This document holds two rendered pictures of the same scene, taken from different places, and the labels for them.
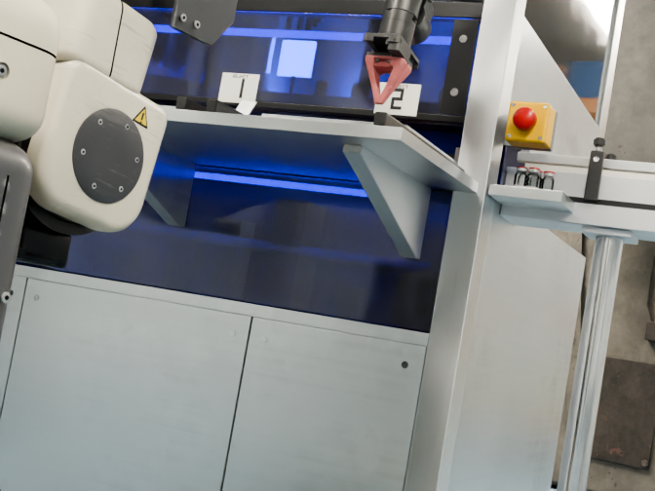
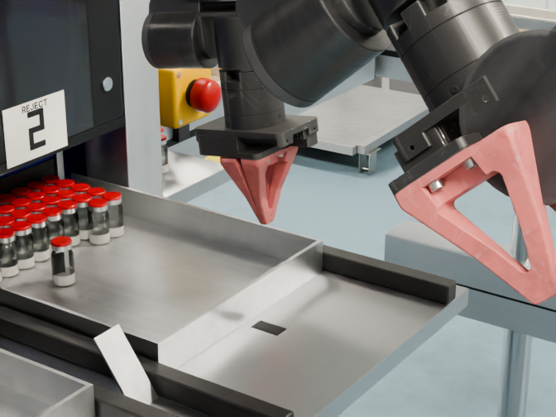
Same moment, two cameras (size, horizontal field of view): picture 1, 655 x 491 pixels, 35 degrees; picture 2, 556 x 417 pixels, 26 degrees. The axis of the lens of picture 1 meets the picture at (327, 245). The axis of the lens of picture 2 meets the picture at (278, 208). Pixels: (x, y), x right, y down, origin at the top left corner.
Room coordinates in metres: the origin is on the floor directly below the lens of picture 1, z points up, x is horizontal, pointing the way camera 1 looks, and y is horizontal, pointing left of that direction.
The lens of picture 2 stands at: (1.47, 1.01, 1.41)
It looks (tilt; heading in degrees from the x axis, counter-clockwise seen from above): 22 degrees down; 279
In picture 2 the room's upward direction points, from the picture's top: straight up
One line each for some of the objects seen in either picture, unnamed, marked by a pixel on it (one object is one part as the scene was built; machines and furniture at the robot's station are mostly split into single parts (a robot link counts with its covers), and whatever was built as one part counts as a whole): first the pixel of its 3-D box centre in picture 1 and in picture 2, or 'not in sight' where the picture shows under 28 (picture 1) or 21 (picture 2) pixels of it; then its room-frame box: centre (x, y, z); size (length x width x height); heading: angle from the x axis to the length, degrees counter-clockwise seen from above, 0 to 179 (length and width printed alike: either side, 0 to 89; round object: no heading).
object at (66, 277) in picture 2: not in sight; (63, 262); (1.86, -0.02, 0.90); 0.02 x 0.02 x 0.04
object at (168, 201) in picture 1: (135, 177); not in sight; (1.92, 0.37, 0.80); 0.34 x 0.03 x 0.13; 155
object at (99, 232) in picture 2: not in sight; (98, 221); (1.85, -0.12, 0.90); 0.02 x 0.02 x 0.05
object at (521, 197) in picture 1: (533, 200); (155, 176); (1.85, -0.35, 0.87); 0.14 x 0.13 x 0.02; 155
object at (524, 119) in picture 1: (525, 119); (202, 94); (1.78, -0.30, 0.99); 0.04 x 0.04 x 0.04; 65
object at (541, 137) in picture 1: (530, 126); (171, 88); (1.82, -0.32, 1.00); 0.08 x 0.07 x 0.07; 155
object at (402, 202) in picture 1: (385, 206); not in sight; (1.71, -0.08, 0.80); 0.34 x 0.03 x 0.13; 155
